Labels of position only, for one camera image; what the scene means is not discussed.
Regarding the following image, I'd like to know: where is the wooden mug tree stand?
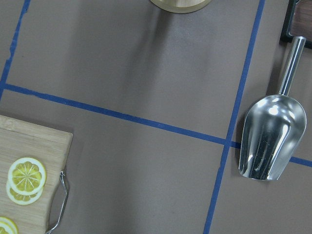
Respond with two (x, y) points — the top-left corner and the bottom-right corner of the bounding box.
(151, 0), (212, 14)

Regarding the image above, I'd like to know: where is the steel metal scoop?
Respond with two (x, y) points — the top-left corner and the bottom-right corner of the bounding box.
(238, 36), (307, 180)

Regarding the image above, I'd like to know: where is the bamboo cutting board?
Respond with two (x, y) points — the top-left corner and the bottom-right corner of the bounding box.
(0, 116), (73, 234)

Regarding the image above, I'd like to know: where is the upper lemon slice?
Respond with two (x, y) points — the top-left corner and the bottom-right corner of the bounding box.
(7, 157), (47, 195)

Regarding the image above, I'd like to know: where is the lower stacked lemon slice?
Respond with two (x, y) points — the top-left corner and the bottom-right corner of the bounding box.
(6, 182), (43, 206)

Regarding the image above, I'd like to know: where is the black framed wooden tray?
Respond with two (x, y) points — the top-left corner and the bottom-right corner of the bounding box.
(280, 0), (312, 49)

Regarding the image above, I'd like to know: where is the separate lemon slice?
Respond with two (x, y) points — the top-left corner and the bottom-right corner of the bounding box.
(0, 216), (19, 234)

